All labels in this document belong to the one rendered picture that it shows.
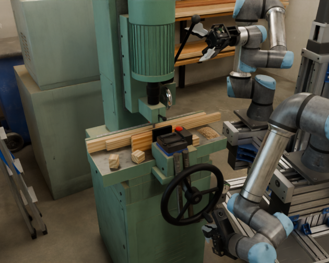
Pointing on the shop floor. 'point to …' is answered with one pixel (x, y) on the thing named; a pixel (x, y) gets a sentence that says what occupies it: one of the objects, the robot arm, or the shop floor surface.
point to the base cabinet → (149, 227)
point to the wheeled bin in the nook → (8, 90)
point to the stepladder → (1, 151)
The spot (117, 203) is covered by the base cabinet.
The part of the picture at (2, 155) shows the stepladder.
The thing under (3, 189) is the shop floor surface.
